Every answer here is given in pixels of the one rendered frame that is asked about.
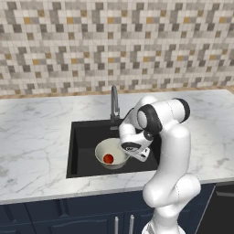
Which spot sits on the navy cabinet panel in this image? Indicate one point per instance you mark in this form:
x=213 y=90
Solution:
x=91 y=205

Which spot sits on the grey metal faucet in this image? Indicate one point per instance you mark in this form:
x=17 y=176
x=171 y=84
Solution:
x=114 y=103

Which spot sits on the black sink basin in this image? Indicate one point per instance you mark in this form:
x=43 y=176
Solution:
x=85 y=146

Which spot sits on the black dishwasher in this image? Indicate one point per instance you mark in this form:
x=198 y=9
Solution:
x=218 y=213

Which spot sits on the navy cabinet door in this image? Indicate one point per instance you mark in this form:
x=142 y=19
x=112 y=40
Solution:
x=79 y=224
x=12 y=219
x=141 y=222

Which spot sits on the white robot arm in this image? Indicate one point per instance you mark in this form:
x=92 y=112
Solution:
x=170 y=152

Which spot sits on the red tomato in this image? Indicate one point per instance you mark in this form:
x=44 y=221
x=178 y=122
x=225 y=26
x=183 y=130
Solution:
x=108 y=158

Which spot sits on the white bowl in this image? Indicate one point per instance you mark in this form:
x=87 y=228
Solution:
x=102 y=151

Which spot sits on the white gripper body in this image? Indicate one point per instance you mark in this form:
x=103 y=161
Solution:
x=140 y=154

